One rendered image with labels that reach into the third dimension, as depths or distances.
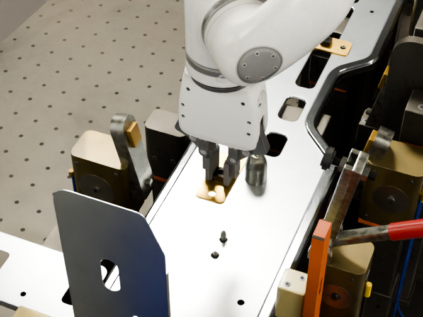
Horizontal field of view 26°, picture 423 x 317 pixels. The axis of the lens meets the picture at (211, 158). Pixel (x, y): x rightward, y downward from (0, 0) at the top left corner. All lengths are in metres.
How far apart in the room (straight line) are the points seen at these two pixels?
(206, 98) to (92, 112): 0.87
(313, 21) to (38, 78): 1.17
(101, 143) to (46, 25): 0.85
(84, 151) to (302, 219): 0.32
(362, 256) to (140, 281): 0.37
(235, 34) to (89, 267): 0.28
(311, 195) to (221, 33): 0.47
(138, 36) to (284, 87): 0.67
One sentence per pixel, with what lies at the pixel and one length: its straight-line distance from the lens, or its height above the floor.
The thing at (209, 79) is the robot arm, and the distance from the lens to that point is 1.00.
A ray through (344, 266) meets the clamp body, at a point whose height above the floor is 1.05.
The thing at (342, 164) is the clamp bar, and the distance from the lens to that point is 1.07.
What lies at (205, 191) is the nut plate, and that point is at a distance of 1.14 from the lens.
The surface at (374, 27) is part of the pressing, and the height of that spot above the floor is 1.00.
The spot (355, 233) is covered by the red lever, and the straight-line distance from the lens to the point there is 1.15.
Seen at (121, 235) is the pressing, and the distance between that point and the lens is 0.87.
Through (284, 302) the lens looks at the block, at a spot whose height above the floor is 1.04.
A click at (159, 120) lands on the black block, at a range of 1.44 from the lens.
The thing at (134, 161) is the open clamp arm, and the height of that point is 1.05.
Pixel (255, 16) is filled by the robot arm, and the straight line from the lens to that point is 0.89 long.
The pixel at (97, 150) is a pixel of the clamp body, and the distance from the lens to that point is 1.32.
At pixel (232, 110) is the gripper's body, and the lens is 1.04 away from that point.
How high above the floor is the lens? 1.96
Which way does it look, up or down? 45 degrees down
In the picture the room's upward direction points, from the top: straight up
